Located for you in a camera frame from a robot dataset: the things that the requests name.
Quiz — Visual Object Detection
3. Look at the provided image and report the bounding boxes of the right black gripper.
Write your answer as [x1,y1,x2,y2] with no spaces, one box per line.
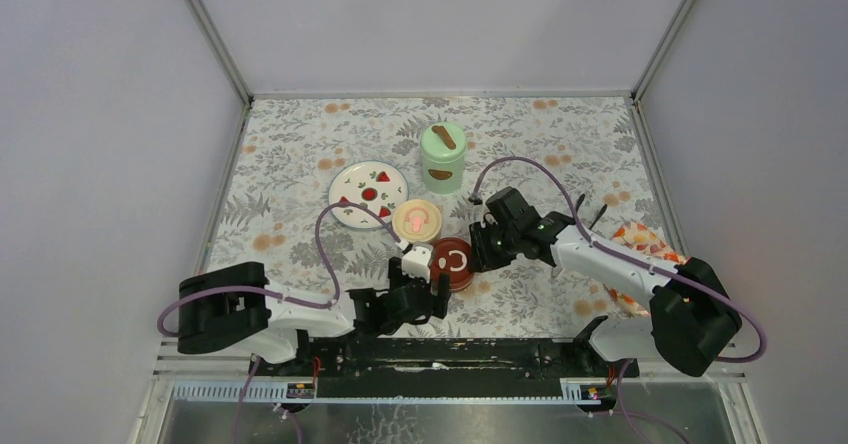
[467,219,519,274]

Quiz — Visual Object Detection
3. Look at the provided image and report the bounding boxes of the steel bowl red band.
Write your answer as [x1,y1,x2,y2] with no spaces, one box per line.
[450,277,474,293]
[397,235,439,248]

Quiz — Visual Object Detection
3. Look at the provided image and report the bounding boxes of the red round lid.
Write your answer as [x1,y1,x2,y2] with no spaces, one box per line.
[430,237,474,285]

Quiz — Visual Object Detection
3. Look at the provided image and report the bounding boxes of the cream round lid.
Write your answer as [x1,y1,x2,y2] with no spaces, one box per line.
[391,199,443,239]

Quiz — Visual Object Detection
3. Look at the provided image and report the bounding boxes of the black tongs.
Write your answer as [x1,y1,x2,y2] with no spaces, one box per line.
[572,193,609,230]

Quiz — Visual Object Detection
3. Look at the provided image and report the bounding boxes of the green cylindrical container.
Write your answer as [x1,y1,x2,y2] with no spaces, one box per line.
[421,146,466,194]

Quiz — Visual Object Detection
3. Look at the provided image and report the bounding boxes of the green lid with handle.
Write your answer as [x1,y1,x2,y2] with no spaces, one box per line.
[419,122,467,164]

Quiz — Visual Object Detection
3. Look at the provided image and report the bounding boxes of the white plate with food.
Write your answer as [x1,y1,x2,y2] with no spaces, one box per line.
[328,161,409,224]

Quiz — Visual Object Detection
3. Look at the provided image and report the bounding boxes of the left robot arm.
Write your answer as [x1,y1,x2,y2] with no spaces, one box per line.
[167,257,451,375]

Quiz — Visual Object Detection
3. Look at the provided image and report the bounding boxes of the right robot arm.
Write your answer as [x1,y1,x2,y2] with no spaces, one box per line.
[469,187,742,377]

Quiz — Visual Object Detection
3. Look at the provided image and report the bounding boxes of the orange floral cloth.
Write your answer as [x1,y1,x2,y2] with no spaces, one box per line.
[604,221,689,317]

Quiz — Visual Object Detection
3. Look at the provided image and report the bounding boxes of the floral table mat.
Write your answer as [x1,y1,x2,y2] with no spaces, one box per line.
[198,96,670,340]

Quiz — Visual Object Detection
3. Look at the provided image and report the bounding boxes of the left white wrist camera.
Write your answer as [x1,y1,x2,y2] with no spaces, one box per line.
[401,243,433,281]

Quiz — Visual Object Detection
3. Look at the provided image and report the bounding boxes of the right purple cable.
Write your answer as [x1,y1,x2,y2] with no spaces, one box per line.
[468,156,770,365]

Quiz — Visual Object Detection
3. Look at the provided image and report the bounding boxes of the purple cable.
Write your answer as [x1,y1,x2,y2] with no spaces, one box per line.
[468,156,770,365]
[156,202,412,444]

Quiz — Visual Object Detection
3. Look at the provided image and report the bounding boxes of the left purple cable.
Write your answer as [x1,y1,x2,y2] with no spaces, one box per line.
[156,202,412,444]

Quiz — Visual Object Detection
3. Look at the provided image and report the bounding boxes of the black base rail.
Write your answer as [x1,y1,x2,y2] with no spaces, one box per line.
[257,337,639,382]

